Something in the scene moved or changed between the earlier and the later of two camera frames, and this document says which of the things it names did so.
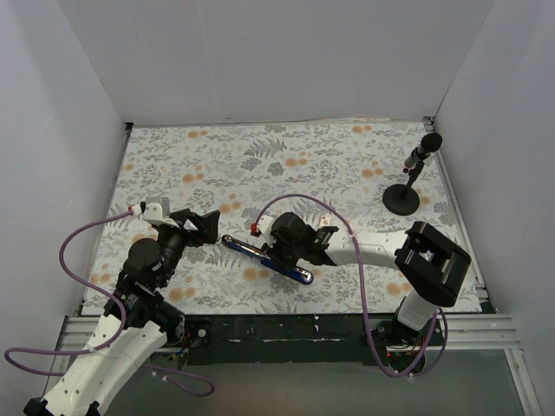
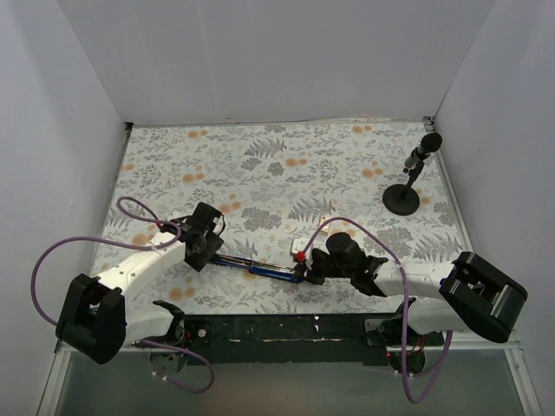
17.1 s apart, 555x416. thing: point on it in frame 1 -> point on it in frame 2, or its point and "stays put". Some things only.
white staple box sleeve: (325, 221) stays put
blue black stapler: (260, 254) -> (261, 267)
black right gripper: (277, 254) -> (316, 272)
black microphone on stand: (403, 199) stays put
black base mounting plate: (303, 340) stays put
